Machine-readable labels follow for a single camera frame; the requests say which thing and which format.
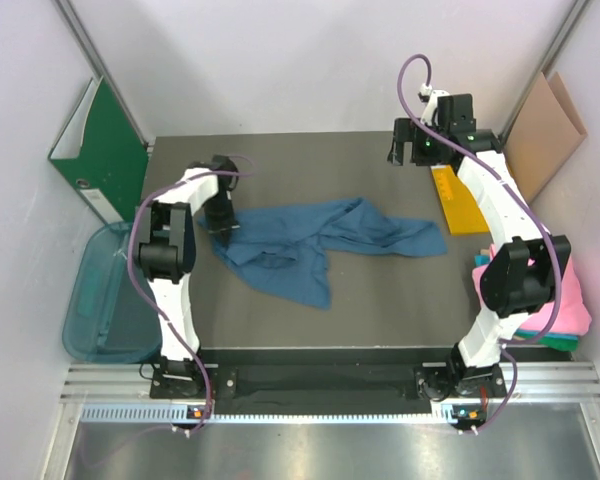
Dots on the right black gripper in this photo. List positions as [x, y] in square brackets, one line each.
[406, 131]

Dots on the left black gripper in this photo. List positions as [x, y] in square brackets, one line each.
[217, 227]

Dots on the blue t shirt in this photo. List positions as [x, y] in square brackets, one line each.
[282, 251]

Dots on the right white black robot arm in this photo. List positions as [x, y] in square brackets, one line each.
[529, 263]

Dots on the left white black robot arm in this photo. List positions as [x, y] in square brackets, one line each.
[163, 249]

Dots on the yellow padded envelope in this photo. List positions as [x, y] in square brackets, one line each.
[460, 210]

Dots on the brown cardboard folder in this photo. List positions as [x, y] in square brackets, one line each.
[547, 131]

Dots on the teal transparent plastic bin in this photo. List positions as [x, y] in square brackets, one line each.
[107, 321]

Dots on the pink folded t shirt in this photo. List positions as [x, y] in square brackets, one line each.
[573, 317]

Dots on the green folded t shirt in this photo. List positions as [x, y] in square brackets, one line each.
[563, 343]

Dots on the green ring binder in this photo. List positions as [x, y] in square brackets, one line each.
[99, 154]

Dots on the grey slotted cable duct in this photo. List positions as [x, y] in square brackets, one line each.
[190, 415]

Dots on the left aluminium corner post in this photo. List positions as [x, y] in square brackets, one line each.
[95, 60]

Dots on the aluminium corner post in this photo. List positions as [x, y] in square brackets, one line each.
[95, 60]
[575, 13]

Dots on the right aluminium corner post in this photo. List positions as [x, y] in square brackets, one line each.
[575, 13]

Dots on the aluminium front rail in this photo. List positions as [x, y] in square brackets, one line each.
[550, 429]

